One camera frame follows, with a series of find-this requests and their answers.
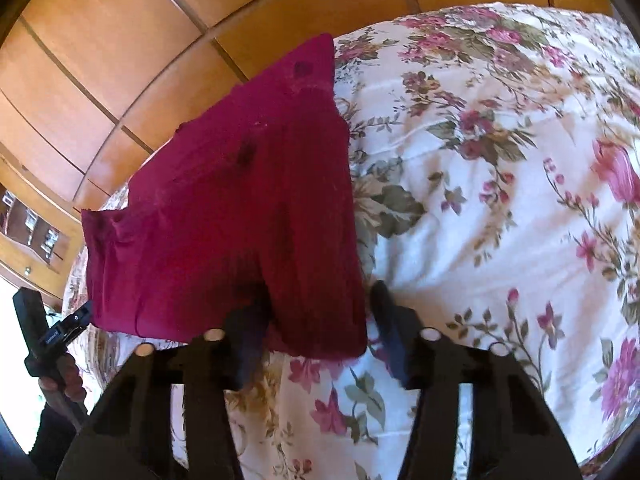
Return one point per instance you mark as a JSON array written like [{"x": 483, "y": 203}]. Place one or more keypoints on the dark red garment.
[{"x": 225, "y": 210}]

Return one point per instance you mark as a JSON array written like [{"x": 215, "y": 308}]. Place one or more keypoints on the wooden shelf unit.
[{"x": 35, "y": 255}]

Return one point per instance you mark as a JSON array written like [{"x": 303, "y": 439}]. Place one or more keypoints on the floral bedspread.
[{"x": 490, "y": 185}]

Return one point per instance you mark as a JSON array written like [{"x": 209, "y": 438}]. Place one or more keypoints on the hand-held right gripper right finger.
[{"x": 392, "y": 340}]

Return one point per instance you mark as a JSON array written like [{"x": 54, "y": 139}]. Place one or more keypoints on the person's left forearm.
[{"x": 52, "y": 440}]

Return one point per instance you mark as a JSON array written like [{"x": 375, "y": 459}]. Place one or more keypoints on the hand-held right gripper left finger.
[{"x": 247, "y": 347}]

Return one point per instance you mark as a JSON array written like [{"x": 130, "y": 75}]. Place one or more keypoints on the person's left hand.
[{"x": 67, "y": 380}]

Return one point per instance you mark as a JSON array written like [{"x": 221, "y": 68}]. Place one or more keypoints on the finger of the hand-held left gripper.
[{"x": 76, "y": 319}]

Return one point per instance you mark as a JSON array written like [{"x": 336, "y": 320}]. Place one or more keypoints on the row of small bottles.
[{"x": 30, "y": 225}]

